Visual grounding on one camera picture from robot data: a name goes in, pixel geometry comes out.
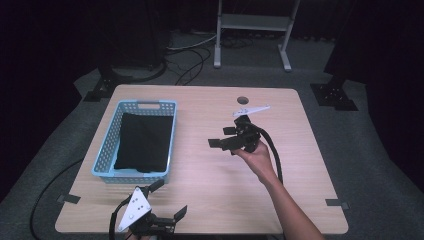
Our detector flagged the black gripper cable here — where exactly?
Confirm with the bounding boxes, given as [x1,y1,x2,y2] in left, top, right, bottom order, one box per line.
[29,159,133,240]
[254,125,284,185]

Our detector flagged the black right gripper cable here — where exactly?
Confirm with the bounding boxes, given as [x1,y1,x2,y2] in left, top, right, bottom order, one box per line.
[254,125,284,185]

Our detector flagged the black floor cable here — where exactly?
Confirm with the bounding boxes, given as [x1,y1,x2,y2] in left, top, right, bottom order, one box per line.
[174,46,213,86]

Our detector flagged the light blue plastic basket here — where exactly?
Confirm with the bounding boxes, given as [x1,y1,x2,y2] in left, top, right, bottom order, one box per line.
[91,99,178,185]

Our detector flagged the black stand base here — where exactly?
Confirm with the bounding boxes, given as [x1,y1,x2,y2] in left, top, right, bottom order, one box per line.
[309,74,359,112]
[83,66,116,103]

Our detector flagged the person's right hand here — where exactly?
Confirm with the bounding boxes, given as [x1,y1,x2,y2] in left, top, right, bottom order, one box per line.
[231,139,278,186]

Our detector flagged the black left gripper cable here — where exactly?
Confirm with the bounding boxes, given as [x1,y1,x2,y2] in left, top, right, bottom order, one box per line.
[29,159,133,240]

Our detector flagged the black cloth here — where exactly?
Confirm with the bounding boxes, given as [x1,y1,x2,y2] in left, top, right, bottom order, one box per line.
[113,112,174,174]

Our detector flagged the white metal stand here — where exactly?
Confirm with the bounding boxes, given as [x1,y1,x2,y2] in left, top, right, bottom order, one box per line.
[213,0,302,73]

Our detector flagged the person's left hand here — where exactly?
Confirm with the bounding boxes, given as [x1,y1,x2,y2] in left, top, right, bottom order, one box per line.
[124,233,158,240]

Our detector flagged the white floor cable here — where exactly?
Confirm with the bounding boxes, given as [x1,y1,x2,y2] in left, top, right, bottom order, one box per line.
[166,34,218,52]

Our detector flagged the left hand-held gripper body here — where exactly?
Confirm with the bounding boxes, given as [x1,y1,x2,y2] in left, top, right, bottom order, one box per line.
[116,186,178,238]

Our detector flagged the grey tape strip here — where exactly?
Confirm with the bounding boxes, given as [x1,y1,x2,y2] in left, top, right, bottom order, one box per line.
[56,194,82,205]
[325,198,350,210]

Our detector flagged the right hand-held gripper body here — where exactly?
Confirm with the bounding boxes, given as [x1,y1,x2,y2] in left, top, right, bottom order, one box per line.
[221,104,272,156]

